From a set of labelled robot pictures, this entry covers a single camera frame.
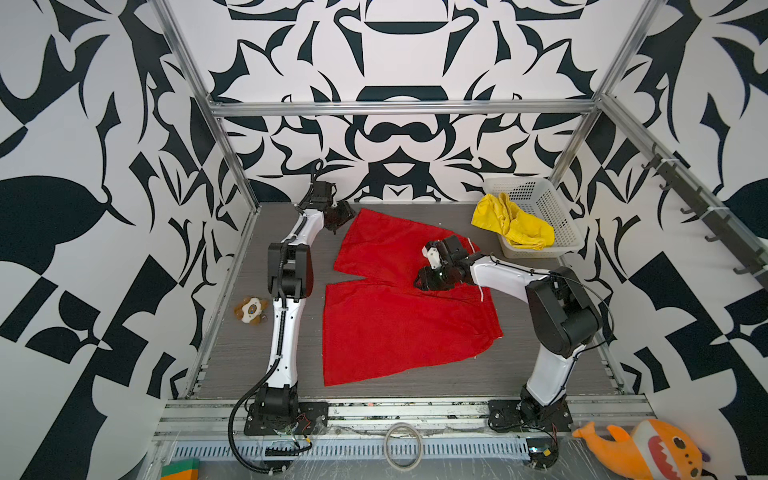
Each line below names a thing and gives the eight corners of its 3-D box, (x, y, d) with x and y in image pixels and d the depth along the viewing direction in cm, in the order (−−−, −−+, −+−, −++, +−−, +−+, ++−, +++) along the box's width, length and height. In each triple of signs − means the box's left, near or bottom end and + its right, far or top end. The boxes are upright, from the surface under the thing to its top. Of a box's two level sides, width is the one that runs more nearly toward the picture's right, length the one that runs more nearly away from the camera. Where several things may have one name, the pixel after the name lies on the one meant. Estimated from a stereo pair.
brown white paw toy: (237, 325, 92) (231, 319, 88) (244, 303, 97) (238, 296, 93) (265, 325, 92) (260, 319, 88) (271, 303, 97) (266, 296, 93)
